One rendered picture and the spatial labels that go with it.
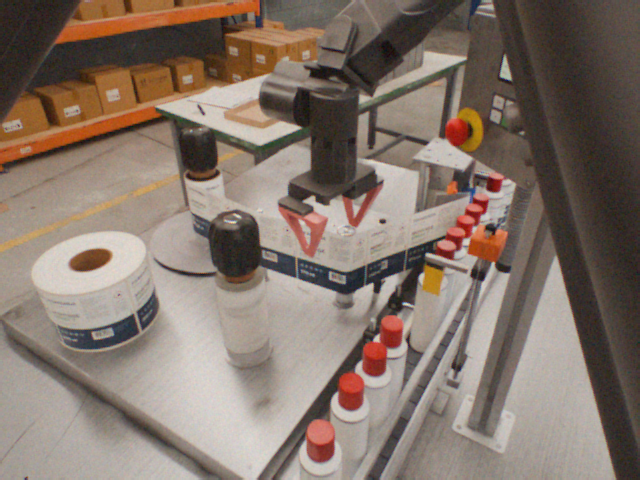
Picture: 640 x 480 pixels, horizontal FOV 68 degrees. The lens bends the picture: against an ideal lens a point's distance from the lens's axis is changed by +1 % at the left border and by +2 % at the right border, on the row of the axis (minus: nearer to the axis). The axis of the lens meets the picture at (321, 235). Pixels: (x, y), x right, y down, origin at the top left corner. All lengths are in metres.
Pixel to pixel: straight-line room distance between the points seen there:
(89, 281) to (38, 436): 0.27
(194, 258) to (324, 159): 0.67
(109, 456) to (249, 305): 0.34
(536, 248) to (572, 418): 0.42
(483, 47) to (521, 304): 0.35
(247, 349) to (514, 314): 0.45
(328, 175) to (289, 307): 0.50
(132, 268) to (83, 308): 0.11
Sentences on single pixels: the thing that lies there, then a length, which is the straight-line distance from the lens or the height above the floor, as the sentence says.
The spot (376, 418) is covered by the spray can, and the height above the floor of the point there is 0.97.
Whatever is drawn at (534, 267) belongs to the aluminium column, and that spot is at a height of 1.18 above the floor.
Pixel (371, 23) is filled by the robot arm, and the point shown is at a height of 1.47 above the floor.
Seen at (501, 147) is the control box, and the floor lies 1.33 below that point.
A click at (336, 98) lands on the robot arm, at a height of 1.40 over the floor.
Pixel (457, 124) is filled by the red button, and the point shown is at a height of 1.34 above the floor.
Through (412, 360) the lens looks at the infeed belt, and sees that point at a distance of 0.93.
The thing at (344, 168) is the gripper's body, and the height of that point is 1.32.
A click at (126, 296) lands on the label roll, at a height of 0.99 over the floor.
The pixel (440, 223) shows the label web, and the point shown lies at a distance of 1.06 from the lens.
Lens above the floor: 1.57
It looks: 34 degrees down
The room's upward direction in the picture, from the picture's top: straight up
